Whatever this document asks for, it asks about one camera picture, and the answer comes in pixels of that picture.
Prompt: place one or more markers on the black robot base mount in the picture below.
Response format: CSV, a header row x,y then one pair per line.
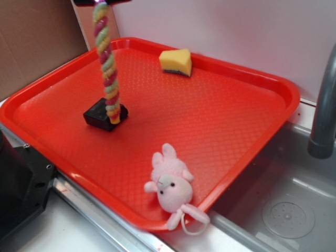
x,y
26,179

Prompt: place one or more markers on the black rectangular block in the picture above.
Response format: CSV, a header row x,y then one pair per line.
x,y
96,116

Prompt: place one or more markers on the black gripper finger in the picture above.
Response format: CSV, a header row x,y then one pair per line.
x,y
94,2

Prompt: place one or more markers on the pink plush sheep toy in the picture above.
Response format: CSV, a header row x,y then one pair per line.
x,y
172,181

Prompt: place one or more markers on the grey faucet spout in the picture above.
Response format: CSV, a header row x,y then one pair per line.
x,y
322,137

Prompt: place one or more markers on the brown cardboard panel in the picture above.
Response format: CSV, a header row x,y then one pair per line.
x,y
36,38

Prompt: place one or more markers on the grey toy sink basin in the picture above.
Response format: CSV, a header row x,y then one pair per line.
x,y
284,200

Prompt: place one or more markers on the yellow sponge with dark base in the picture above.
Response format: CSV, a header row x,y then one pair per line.
x,y
176,61

